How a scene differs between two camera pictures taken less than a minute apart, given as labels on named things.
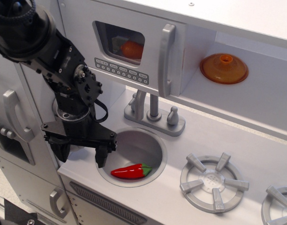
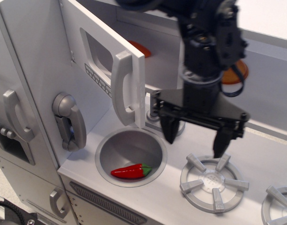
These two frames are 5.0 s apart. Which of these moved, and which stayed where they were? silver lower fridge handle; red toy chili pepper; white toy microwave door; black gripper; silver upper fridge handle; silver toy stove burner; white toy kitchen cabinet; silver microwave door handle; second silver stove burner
Moved: white toy microwave door; silver microwave door handle; black gripper
Stayed: silver toy stove burner; red toy chili pepper; silver lower fridge handle; second silver stove burner; white toy kitchen cabinet; silver upper fridge handle
